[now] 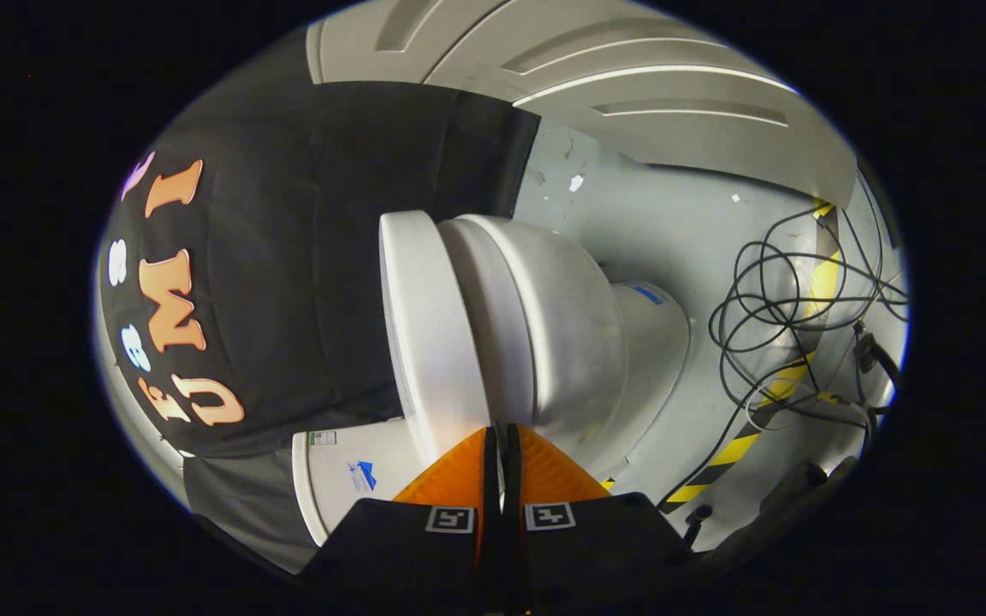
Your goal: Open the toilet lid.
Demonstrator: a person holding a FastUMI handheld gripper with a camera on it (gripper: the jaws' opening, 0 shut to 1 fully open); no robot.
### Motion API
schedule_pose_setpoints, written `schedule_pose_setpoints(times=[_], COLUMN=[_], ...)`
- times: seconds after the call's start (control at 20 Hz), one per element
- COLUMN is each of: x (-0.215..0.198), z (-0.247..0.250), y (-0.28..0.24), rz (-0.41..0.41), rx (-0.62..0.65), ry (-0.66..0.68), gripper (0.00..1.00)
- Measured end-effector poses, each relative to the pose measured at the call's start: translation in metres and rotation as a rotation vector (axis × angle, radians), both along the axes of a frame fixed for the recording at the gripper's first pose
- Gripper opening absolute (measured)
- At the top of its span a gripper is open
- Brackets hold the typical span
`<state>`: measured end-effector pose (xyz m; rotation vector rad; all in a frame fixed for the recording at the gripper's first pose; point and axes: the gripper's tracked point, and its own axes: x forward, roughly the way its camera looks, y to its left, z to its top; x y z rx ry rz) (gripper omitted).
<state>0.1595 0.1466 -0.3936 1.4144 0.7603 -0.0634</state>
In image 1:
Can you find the tangled black cables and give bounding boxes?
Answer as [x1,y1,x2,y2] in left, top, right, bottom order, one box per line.
[707,171,912,437]

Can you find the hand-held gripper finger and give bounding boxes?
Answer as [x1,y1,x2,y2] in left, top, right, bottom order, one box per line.
[503,423,695,616]
[300,426,502,616]

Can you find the white toilet lid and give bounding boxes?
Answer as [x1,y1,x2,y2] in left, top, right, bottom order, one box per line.
[378,210,494,467]

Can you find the yellow black hazard tape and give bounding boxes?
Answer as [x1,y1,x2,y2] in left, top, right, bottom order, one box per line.
[660,197,840,514]

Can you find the black backdrop cloth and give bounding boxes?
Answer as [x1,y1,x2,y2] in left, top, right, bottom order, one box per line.
[99,81,541,574]

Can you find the white ceramic toilet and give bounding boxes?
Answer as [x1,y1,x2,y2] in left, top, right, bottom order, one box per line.
[292,214,692,548]

